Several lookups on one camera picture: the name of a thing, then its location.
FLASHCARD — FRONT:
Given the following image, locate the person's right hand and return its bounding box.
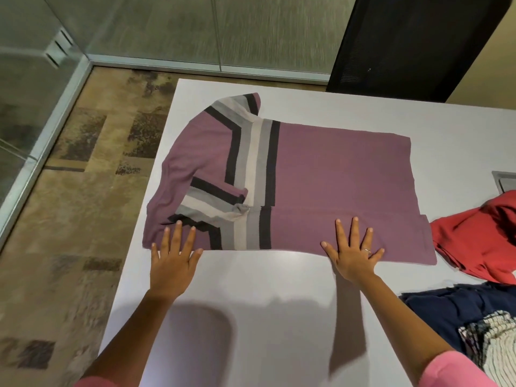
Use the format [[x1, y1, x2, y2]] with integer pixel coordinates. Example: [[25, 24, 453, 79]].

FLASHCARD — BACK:
[[320, 216, 386, 285]]

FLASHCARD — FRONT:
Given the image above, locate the black mesh office chair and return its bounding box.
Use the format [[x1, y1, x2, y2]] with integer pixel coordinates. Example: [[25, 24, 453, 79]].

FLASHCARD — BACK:
[[325, 0, 513, 103]]

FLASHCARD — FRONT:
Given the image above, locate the person's left forearm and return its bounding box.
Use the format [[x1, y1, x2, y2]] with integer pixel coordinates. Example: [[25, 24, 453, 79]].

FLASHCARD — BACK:
[[80, 292, 176, 387]]

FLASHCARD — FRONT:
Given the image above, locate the striped knit top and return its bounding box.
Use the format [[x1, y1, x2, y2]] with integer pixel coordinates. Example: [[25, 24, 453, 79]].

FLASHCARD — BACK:
[[458, 310, 516, 387]]

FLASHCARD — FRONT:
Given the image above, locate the mauve striped t-shirt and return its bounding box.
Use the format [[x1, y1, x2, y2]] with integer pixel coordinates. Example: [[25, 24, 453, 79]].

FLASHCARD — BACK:
[[141, 92, 438, 266]]

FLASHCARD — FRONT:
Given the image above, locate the person's right pink sleeve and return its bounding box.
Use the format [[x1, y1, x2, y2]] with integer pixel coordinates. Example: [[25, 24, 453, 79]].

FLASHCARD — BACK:
[[419, 350, 499, 387]]

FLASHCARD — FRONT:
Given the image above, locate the person's left pink sleeve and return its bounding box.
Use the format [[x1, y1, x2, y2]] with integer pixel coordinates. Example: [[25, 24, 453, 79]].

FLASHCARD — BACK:
[[74, 376, 118, 387]]

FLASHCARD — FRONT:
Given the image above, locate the grey table cable hatch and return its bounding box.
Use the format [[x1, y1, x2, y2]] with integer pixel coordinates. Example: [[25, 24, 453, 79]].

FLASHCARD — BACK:
[[491, 170, 516, 194]]

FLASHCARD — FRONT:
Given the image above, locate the red garment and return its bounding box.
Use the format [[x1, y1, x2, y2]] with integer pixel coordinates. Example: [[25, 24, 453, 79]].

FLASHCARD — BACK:
[[429, 190, 516, 286]]

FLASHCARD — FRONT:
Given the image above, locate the navy blue hoodie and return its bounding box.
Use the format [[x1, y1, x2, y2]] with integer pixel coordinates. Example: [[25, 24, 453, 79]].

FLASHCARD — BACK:
[[399, 282, 516, 355]]

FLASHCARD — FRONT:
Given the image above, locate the person's left hand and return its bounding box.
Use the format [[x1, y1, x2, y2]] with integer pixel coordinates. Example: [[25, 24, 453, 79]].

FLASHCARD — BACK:
[[149, 220, 204, 304]]

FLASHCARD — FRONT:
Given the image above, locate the metal glass door bracket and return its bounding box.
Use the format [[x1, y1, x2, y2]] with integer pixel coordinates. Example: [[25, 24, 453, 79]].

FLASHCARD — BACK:
[[43, 27, 75, 69]]

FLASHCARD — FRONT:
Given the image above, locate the person's right forearm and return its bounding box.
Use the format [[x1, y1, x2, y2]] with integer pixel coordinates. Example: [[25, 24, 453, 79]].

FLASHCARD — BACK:
[[356, 274, 454, 387]]

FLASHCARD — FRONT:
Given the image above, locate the person's pink sleeve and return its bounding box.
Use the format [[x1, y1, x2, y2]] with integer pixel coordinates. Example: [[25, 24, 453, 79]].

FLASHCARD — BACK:
[[419, 350, 499, 387], [74, 376, 118, 387]]

